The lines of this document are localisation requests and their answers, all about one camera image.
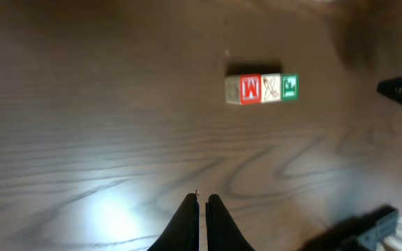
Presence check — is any red M letter block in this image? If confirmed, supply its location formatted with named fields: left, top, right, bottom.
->
left=224, top=74, right=262, bottom=105

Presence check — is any green picture block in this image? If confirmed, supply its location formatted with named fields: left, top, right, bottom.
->
left=281, top=74, right=299, bottom=101

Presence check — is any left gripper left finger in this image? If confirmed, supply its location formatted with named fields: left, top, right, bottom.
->
left=148, top=193, right=200, bottom=251

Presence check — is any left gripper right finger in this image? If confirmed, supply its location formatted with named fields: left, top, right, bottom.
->
left=205, top=194, right=255, bottom=251

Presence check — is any cream picture block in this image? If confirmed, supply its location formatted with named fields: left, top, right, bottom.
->
left=261, top=74, right=281, bottom=103

